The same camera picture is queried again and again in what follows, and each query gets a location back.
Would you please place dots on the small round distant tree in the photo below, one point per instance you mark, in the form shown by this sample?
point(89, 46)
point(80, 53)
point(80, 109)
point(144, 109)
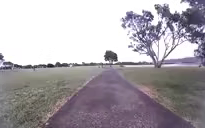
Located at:
point(110, 56)

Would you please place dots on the dark asphalt path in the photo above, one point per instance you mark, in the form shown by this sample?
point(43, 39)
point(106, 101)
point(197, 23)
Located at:
point(113, 100)

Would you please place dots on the pale strip of water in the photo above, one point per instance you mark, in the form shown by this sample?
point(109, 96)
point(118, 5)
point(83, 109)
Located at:
point(140, 65)

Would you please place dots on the distant row of trees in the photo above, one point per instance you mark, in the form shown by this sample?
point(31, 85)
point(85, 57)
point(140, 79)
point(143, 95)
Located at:
point(50, 65)

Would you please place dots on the large pale-trunked spreading tree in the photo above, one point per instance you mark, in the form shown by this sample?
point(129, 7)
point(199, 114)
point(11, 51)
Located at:
point(146, 30)

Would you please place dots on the grass field beside water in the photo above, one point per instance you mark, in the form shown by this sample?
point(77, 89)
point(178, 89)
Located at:
point(176, 83)

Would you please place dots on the distant hill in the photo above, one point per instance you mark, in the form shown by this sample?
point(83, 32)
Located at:
point(183, 60)

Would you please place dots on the grass field with bare patches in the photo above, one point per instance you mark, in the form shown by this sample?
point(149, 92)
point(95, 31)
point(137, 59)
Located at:
point(23, 90)

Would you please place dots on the low pale building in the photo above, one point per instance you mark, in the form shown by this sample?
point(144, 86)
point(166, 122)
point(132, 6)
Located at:
point(6, 65)

